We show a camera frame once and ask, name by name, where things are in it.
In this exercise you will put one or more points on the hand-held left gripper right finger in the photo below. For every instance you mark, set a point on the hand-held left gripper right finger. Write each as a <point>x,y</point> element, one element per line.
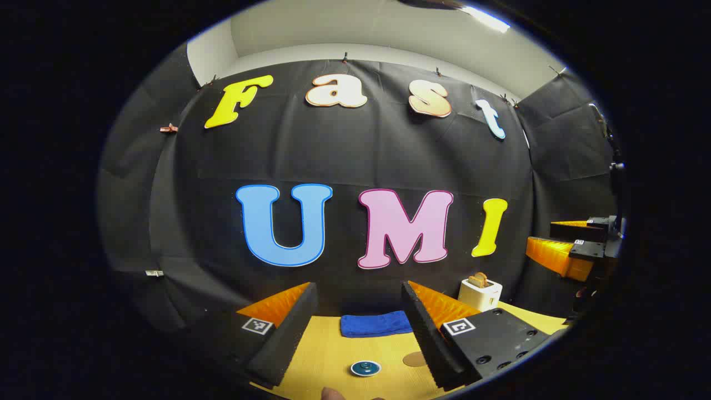
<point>427,333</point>

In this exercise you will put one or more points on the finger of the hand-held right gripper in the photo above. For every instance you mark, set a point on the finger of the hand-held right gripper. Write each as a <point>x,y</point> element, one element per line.
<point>555,255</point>
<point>577,230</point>

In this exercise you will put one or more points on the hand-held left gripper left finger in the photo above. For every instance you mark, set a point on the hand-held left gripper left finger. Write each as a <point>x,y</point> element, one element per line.
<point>289,333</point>

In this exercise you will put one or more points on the round brown coaster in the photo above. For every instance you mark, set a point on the round brown coaster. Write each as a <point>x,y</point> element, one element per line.
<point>414,360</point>

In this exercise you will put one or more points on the teal teacup lid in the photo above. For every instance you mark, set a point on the teal teacup lid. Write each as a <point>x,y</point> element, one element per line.
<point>365,368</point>

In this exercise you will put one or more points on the blue folded towel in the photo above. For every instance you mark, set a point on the blue folded towel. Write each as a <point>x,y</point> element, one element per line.
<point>372,325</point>

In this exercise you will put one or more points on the white toy toaster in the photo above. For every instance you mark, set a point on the white toy toaster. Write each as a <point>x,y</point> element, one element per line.
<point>477,298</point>

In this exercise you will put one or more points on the black clamp stand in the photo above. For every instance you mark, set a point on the black clamp stand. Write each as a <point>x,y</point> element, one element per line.
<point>616,172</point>

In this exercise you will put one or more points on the toy toast slice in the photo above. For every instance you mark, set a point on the toy toast slice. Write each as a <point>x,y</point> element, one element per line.
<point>479,279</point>

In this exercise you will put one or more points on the black backdrop cloth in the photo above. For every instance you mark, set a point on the black backdrop cloth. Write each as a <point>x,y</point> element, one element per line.
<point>344,155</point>

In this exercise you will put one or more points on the brown clip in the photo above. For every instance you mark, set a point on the brown clip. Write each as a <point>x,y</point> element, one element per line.
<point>169,129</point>

